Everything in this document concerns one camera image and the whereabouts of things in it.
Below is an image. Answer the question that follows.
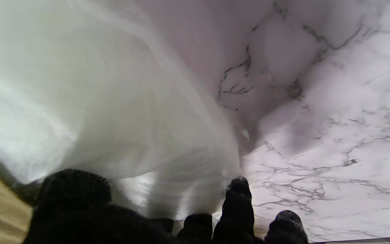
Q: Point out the white pillow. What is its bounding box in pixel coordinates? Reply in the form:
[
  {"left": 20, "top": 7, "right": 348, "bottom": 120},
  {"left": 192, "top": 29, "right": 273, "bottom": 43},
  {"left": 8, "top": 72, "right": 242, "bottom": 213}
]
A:
[{"left": 0, "top": 0, "right": 250, "bottom": 221}]

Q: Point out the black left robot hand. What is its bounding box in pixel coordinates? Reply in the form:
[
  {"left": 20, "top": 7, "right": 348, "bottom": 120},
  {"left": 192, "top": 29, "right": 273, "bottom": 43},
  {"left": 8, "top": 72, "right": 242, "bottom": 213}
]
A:
[{"left": 22, "top": 169, "right": 309, "bottom": 244}]

